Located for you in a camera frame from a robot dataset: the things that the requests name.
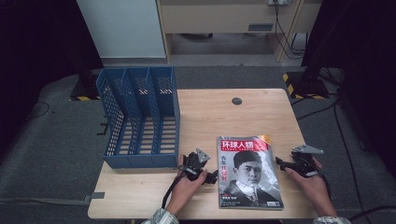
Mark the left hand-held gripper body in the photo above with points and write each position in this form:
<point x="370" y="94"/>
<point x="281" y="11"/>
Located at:
<point x="193" y="165"/>

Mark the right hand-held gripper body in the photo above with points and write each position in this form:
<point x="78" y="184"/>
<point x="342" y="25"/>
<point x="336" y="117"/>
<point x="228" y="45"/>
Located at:
<point x="303" y="165"/>

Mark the portrait cover magazine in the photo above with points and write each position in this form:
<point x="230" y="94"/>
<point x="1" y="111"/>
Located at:
<point x="249" y="174"/>

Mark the blue plastic file rack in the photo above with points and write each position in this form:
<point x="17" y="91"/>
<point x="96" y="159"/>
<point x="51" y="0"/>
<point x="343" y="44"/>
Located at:
<point x="140" y="161"/>

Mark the person's right hand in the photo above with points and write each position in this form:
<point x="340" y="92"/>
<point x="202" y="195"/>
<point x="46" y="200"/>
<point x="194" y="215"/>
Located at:
<point x="314" y="189"/>

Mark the person's left hand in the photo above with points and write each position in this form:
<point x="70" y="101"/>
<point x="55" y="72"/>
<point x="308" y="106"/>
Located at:
<point x="185" y="193"/>

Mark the round grey table grommet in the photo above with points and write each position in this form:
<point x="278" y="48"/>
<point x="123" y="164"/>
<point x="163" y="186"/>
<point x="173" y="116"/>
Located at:
<point x="237" y="101"/>

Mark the black stand base striped edge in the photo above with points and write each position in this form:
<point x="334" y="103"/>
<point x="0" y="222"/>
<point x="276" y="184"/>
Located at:
<point x="306" y="85"/>
<point x="84" y="90"/>

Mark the grey floor tape strip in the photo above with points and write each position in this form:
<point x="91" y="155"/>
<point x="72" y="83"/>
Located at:
<point x="96" y="195"/>

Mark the black curtain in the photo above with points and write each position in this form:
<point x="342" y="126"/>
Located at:
<point x="364" y="62"/>
<point x="34" y="62"/>

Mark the beige wooden desk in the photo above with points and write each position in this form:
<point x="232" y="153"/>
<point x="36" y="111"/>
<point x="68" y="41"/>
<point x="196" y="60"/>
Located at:
<point x="218" y="17"/>

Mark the white cabinet panel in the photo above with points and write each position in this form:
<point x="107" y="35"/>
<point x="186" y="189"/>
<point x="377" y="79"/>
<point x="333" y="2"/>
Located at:
<point x="121" y="28"/>

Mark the white power strip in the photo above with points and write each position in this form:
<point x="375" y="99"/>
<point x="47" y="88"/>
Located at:
<point x="278" y="2"/>

